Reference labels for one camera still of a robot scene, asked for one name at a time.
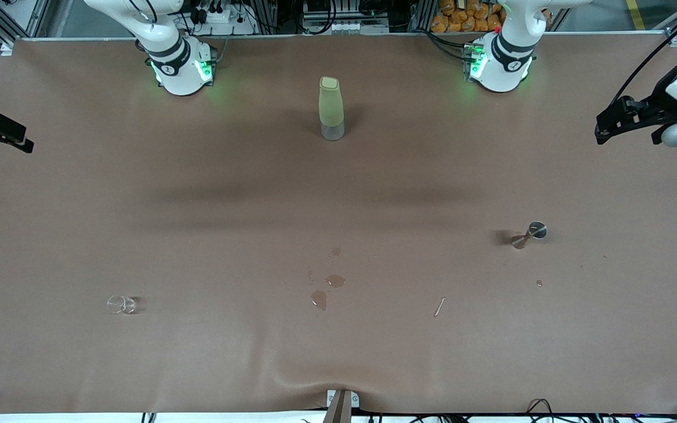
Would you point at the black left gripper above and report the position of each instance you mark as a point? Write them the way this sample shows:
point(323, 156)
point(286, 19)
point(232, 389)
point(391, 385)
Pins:
point(660, 98)

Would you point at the metal double jigger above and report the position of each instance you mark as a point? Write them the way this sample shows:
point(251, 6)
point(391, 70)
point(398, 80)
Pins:
point(537, 230)

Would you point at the clear glass cup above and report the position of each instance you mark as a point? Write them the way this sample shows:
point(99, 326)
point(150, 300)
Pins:
point(122, 304)

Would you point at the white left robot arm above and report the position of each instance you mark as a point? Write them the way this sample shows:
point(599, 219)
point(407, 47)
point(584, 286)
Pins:
point(509, 64)

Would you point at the orange snack bags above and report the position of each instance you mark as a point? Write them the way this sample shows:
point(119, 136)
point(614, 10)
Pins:
point(468, 17)

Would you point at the white power strip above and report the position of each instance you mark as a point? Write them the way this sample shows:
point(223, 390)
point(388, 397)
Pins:
point(230, 24)

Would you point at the small pale stick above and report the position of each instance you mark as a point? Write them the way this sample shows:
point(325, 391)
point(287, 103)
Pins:
point(439, 306)

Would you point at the brown table cloth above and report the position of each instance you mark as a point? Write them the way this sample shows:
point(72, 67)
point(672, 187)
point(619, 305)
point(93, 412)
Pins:
point(197, 364)

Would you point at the green frosted bottle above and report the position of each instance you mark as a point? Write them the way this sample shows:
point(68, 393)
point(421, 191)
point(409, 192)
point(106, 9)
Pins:
point(331, 106)

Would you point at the round liquid puddle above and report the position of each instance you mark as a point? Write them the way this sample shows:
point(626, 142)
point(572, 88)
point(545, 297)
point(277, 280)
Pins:
point(336, 281)

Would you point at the elongated liquid puddle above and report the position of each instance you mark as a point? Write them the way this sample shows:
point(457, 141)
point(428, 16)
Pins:
point(318, 299)

